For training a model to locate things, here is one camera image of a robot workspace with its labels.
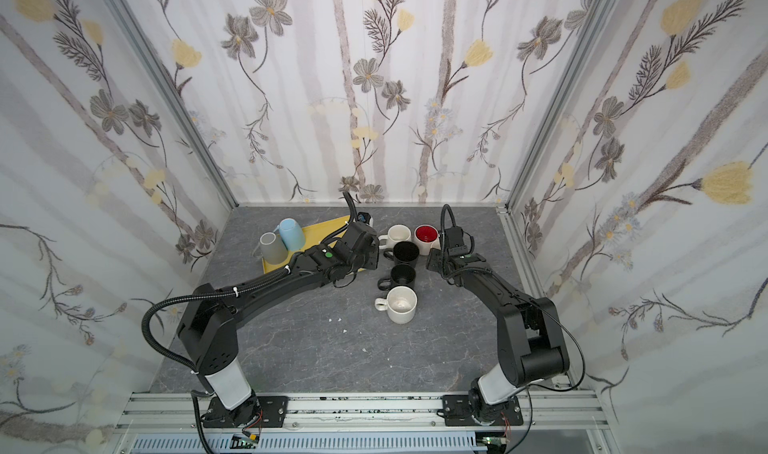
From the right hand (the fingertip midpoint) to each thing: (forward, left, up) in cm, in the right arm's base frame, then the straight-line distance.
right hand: (434, 252), depth 92 cm
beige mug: (-13, +10, -11) cm, 20 cm away
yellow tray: (+14, +42, -15) cm, 47 cm away
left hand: (-2, +19, +6) cm, 20 cm away
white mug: (+12, 0, -9) cm, 15 cm away
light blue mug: (+9, +48, -6) cm, 49 cm away
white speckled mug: (+10, +12, -5) cm, 16 cm away
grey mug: (+3, +54, -7) cm, 54 cm away
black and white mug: (+4, +9, -7) cm, 12 cm away
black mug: (-6, +10, -3) cm, 12 cm away
